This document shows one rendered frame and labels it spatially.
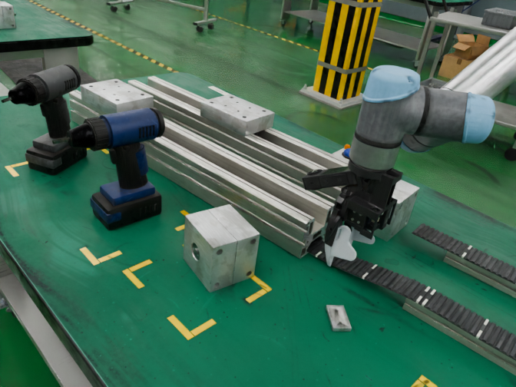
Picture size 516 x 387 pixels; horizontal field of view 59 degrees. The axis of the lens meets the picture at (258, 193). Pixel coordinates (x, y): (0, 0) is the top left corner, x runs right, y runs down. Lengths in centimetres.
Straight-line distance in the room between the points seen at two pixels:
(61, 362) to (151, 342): 75
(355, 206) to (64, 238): 53
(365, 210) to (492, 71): 34
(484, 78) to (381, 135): 26
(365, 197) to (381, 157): 9
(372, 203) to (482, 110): 21
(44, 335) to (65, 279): 70
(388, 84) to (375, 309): 37
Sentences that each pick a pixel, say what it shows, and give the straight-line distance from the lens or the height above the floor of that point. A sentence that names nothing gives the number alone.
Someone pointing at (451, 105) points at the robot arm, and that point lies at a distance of 74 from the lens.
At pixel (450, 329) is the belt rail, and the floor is 79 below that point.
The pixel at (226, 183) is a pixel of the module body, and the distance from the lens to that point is 94.
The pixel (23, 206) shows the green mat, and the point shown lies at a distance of 102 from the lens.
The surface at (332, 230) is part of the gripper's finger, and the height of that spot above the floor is 88.
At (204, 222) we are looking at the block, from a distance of 78.
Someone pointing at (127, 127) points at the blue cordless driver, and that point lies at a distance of 84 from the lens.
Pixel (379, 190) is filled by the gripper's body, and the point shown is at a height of 97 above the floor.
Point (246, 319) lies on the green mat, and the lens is 75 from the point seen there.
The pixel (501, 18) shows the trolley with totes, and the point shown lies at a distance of 386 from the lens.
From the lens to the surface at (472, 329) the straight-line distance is 81.
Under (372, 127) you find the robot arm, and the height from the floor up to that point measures 107.
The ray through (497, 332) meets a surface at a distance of 83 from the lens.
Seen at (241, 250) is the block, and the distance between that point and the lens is 76.
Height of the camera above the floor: 132
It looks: 31 degrees down
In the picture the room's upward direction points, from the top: 8 degrees clockwise
